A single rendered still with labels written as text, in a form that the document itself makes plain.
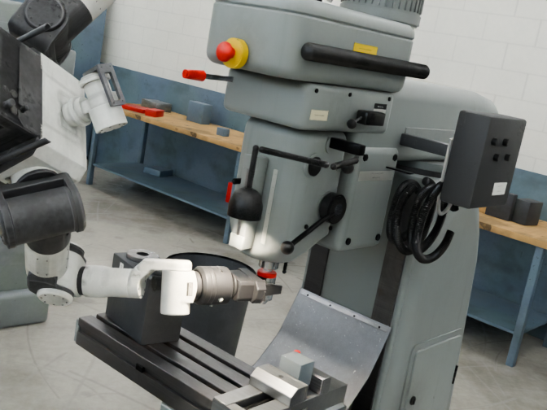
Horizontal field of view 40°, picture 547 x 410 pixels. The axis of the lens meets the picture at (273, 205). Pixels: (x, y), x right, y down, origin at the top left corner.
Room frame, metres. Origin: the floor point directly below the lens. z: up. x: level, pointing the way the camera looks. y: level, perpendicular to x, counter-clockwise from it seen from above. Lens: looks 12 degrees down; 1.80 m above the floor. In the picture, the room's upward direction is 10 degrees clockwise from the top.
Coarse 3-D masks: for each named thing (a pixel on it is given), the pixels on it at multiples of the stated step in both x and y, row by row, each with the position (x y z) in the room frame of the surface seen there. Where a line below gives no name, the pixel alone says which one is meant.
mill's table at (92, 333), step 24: (96, 336) 1.91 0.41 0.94; (120, 336) 1.88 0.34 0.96; (192, 336) 1.97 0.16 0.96; (120, 360) 1.83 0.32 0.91; (144, 360) 1.78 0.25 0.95; (168, 360) 1.81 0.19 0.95; (192, 360) 1.81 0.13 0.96; (216, 360) 1.84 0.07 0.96; (240, 360) 1.87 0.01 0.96; (144, 384) 1.77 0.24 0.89; (168, 384) 1.73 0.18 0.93; (192, 384) 1.68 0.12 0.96; (216, 384) 1.71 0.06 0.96; (240, 384) 1.73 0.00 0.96; (192, 408) 1.66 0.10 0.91
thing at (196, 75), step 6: (186, 72) 1.56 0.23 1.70; (192, 72) 1.57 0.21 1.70; (198, 72) 1.58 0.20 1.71; (204, 72) 1.60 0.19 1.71; (186, 78) 1.57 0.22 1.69; (192, 78) 1.57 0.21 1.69; (198, 78) 1.58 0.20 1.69; (204, 78) 1.60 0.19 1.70; (210, 78) 1.62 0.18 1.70; (216, 78) 1.63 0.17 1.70; (222, 78) 1.64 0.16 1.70; (228, 78) 1.66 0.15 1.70
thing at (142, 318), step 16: (128, 256) 1.98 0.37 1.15; (144, 256) 1.99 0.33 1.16; (160, 272) 1.89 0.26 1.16; (112, 304) 1.99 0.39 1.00; (128, 304) 1.92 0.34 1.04; (144, 304) 1.85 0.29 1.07; (112, 320) 1.98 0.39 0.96; (128, 320) 1.91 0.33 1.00; (144, 320) 1.85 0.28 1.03; (160, 320) 1.88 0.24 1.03; (176, 320) 1.91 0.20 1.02; (144, 336) 1.85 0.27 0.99; (160, 336) 1.88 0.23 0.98; (176, 336) 1.91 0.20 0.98
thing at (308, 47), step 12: (312, 48) 1.46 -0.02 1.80; (324, 48) 1.49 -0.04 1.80; (336, 48) 1.53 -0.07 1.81; (312, 60) 1.47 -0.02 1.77; (324, 60) 1.49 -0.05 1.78; (336, 60) 1.52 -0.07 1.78; (348, 60) 1.55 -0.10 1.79; (360, 60) 1.58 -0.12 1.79; (372, 60) 1.61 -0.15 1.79; (384, 60) 1.65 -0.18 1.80; (396, 60) 1.70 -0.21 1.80; (384, 72) 1.68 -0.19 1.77; (396, 72) 1.70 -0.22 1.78; (408, 72) 1.73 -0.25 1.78; (420, 72) 1.77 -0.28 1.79
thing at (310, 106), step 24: (240, 72) 1.66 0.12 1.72; (240, 96) 1.65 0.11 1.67; (264, 96) 1.61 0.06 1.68; (288, 96) 1.56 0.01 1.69; (312, 96) 1.55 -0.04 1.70; (336, 96) 1.61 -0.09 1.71; (360, 96) 1.68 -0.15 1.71; (384, 96) 1.76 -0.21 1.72; (288, 120) 1.56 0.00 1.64; (312, 120) 1.56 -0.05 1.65; (336, 120) 1.62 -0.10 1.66; (384, 120) 1.77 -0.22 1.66
